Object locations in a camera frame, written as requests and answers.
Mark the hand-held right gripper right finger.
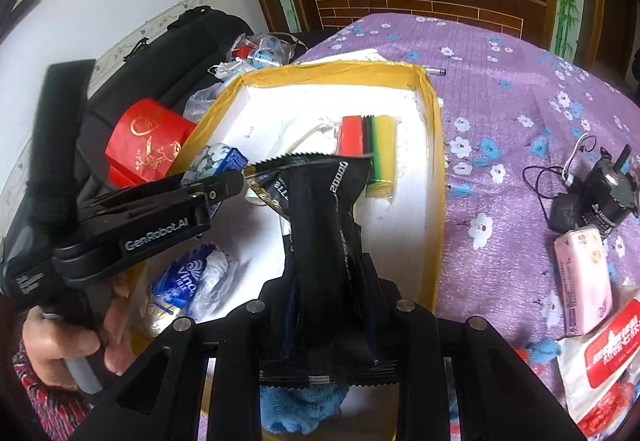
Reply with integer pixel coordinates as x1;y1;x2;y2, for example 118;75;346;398
360;253;588;441

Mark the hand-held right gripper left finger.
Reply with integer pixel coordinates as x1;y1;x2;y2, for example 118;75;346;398
70;277;297;441

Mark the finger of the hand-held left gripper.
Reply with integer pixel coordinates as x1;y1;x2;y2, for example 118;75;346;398
82;170;246;234

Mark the blue white floral tissue packet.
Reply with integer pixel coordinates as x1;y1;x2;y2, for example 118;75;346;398
181;142;249;186

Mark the black foil packet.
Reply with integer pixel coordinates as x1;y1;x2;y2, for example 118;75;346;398
245;153;401;389

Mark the yellow cardboard box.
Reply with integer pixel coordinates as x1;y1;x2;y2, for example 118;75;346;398
97;61;443;441

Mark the pink tissue packet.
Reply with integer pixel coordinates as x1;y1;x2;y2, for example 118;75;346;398
552;223;615;337

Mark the person's left forearm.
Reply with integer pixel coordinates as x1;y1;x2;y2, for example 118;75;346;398
10;341;106;441

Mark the person's left hand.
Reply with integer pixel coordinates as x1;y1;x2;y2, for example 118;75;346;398
22;281;138;389

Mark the blue white striped tissue packet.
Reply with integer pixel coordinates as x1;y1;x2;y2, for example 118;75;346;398
145;243;238;337

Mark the red gift bag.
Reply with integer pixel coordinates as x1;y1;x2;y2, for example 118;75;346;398
104;97;198;189

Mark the blue towel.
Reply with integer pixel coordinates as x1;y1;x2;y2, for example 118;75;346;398
260;383;348;436

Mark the black foam roll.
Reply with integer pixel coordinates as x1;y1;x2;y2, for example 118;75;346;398
27;60;97;247

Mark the clear plastic bag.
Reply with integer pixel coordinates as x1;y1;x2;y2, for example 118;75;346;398
182;33;301;122

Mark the black suitcase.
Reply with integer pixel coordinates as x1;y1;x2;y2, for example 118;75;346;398
0;7;256;282

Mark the multicolour sponge stack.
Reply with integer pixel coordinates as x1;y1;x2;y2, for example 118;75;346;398
337;115;401;199

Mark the white paper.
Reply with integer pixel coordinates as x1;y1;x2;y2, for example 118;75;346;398
295;48;388;68

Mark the black power adapter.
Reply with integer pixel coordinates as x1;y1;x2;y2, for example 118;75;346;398
522;135;601;234

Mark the white red wipes packet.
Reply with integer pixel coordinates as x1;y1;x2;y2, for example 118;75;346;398
557;298;640;441

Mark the black cylindrical motor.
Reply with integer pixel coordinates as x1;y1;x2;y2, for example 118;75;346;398
580;143;640;242

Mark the gold braided rope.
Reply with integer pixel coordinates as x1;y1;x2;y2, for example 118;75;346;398
245;178;291;222

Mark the white cord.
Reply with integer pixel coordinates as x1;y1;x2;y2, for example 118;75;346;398
285;118;341;156

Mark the white cable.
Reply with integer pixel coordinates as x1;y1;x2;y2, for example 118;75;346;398
562;133;591;184

